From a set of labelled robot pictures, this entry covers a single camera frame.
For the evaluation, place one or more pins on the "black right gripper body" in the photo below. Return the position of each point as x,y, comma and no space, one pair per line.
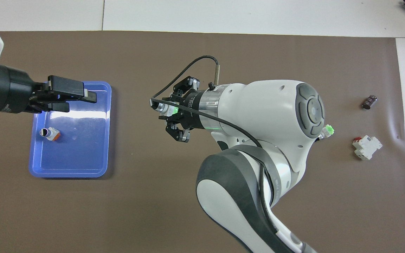
192,109

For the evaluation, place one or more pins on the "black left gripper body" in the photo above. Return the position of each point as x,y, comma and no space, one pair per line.
12,91

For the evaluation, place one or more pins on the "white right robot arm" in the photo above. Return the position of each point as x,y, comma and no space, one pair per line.
265,105

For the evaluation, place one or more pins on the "small grey white component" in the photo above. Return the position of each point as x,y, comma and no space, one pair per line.
50,133

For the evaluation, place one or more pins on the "blue plastic tray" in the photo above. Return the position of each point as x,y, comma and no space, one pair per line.
83,154

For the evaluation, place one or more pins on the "brown table mat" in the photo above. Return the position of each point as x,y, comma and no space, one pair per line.
153,196

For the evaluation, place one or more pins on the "small dark brown component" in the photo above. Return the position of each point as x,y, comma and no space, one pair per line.
369,102

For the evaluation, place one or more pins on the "white circuit breaker red lever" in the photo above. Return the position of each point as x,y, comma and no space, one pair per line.
366,147

